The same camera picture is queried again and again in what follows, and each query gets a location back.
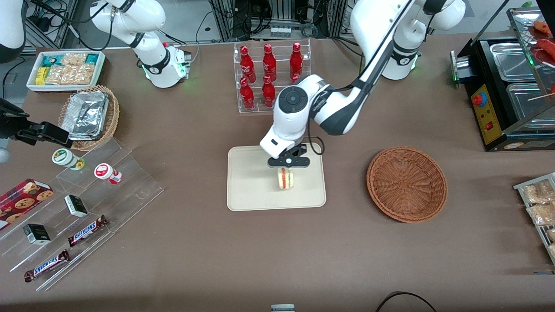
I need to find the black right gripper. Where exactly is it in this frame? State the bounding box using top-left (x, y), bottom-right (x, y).
top-left (0, 114), bottom-right (73, 149)

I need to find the triangular sandwich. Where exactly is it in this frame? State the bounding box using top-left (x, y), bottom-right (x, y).
top-left (277, 167), bottom-right (296, 191)

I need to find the beige plastic serving tray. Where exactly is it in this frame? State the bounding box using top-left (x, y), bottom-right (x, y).
top-left (227, 143), bottom-right (327, 212)

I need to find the light tan wicker basket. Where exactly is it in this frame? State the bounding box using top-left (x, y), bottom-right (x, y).
top-left (58, 85), bottom-right (120, 152)

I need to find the brown round wicker basket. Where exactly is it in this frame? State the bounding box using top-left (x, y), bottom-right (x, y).
top-left (366, 146), bottom-right (448, 224)

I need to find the green capped yogurt bottle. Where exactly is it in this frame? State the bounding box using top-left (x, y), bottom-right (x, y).
top-left (52, 148), bottom-right (85, 171)

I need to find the aluminium foil container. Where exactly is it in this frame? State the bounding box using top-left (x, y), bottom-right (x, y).
top-left (60, 91), bottom-right (109, 141)

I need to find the red capped yogurt bottle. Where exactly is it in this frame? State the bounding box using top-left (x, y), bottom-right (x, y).
top-left (94, 163), bottom-right (122, 185)

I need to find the large clear peanut snack bag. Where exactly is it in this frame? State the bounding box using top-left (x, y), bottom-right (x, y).
top-left (45, 64), bottom-right (95, 86)

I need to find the clear acrylic bottle rack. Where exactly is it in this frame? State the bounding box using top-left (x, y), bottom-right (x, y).
top-left (233, 39), bottom-right (312, 114)

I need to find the red cookie box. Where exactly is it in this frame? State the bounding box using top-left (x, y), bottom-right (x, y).
top-left (0, 178), bottom-right (55, 231)

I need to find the small black carton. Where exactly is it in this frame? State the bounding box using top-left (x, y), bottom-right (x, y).
top-left (64, 195), bottom-right (88, 218)
top-left (23, 224), bottom-right (52, 246)

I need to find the white rectangular snack bin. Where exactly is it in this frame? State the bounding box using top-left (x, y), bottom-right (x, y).
top-left (26, 50), bottom-right (106, 93)

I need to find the small clear peanut snack bag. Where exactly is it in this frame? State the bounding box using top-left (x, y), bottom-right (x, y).
top-left (61, 52), bottom-right (88, 66)

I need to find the clear acrylic stepped shelf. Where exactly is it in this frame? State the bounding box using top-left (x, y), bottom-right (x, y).
top-left (0, 137), bottom-right (165, 292)

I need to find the brown snickers bar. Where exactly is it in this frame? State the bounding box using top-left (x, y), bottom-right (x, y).
top-left (67, 215), bottom-right (109, 247)
top-left (23, 250), bottom-right (71, 283)

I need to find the black hot dog warmer machine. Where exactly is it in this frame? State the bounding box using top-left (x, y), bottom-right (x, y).
top-left (450, 6), bottom-right (555, 152)

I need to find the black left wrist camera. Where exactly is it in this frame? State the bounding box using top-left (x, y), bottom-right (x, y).
top-left (280, 144), bottom-right (309, 159)

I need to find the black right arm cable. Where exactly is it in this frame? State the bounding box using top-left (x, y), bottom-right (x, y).
top-left (29, 0), bottom-right (114, 52)

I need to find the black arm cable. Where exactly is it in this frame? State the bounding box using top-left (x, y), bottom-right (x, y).
top-left (303, 0), bottom-right (415, 157)
top-left (29, 0), bottom-right (114, 52)

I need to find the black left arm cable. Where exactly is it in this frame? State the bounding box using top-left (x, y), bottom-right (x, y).
top-left (303, 0), bottom-right (415, 157)

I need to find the aluminium frame rack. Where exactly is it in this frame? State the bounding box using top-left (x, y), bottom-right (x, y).
top-left (207, 0), bottom-right (354, 42)

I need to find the black looped floor cable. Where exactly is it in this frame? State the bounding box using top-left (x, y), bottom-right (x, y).
top-left (375, 291), bottom-right (439, 312)

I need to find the grey wire rack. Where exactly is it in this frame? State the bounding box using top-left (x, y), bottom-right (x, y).
top-left (513, 172), bottom-right (555, 265)

